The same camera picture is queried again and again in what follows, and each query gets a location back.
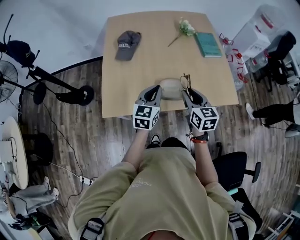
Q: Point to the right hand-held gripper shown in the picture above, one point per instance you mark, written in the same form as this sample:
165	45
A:
204	118

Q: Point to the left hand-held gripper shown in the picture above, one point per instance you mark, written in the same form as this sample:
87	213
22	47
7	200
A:
143	117

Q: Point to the beige glasses case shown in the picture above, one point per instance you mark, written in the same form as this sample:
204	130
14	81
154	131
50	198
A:
170	89

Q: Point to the eyeglasses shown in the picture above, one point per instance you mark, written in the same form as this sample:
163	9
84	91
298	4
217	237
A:
186	80

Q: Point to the person's left forearm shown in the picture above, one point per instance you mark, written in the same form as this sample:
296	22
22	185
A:
136	150

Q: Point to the person's right forearm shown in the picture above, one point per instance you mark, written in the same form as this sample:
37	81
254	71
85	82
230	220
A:
204	161

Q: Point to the black wristwatch orange band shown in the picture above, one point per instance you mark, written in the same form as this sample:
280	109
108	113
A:
200	138

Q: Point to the person's black white shoe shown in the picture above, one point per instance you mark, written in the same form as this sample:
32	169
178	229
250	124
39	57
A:
155	140

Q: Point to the person's black trousers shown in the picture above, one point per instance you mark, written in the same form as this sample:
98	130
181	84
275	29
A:
174	143

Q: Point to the grey baseball cap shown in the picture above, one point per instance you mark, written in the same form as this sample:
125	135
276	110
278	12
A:
126	47

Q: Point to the teal book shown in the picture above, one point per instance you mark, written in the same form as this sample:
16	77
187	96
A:
208	44

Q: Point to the pale artificial flower stem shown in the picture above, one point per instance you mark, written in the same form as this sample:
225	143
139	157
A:
186	27

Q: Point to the black office chair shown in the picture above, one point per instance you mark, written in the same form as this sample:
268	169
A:
281	51
230	168

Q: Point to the white water dispenser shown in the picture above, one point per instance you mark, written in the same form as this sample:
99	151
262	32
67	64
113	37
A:
255	30

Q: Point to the black coat stand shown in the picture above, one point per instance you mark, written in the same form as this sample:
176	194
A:
54	80

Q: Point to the person's beige shirt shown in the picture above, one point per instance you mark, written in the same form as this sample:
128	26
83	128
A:
159	199

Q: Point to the white power strip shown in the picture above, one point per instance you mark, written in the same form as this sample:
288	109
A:
86	180

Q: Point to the black standing fan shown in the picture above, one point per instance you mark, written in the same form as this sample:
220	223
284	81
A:
8	79

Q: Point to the round white side table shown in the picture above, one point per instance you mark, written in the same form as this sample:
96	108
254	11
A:
14	152

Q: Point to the metal storage rack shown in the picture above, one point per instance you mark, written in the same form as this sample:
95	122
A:
284	226

